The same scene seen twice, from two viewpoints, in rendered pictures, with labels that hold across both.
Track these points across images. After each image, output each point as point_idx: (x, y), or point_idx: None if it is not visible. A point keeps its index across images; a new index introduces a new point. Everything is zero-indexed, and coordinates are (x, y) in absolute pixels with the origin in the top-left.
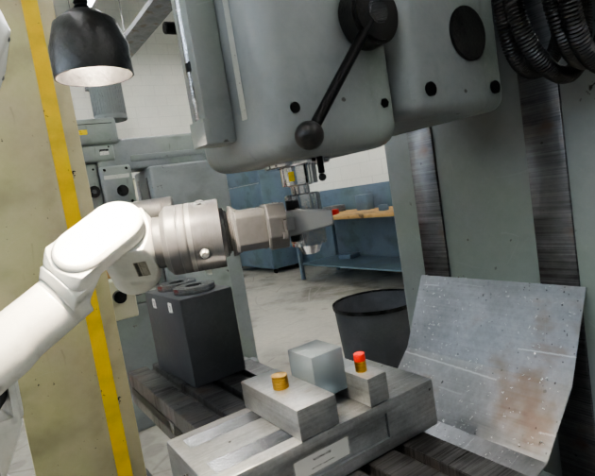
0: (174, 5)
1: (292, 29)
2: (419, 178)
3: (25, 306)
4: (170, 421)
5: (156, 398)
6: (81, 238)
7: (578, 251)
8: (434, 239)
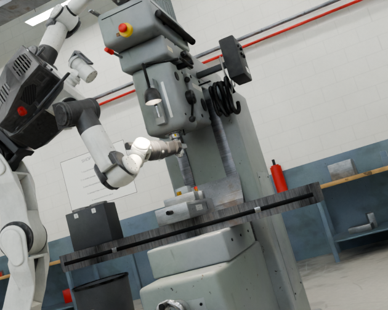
0: None
1: (181, 97)
2: None
3: (135, 157)
4: (112, 248)
5: (97, 246)
6: (140, 143)
7: (234, 163)
8: (188, 174)
